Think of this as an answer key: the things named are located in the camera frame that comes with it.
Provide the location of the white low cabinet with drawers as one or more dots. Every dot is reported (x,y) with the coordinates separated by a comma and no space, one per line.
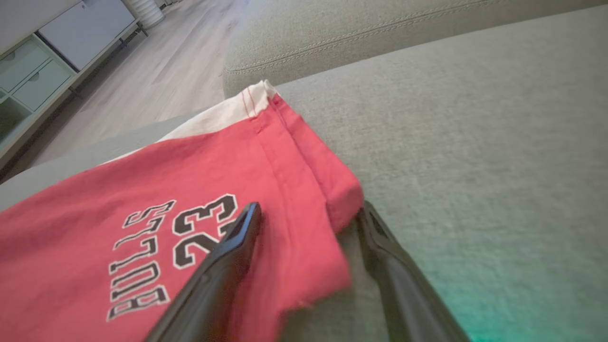
(52,52)

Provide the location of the grey sofa side cushion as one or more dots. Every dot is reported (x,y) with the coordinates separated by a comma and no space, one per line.
(356,33)

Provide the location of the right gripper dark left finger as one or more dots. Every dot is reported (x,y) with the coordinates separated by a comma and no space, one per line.
(213,280)

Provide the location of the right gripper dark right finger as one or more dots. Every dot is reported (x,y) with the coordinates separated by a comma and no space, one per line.
(403,285)

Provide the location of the red shorts with white stripe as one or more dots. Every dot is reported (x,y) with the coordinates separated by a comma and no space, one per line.
(142,190)

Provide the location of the white ribbed cylindrical bin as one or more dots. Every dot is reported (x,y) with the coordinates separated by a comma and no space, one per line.
(145,12)

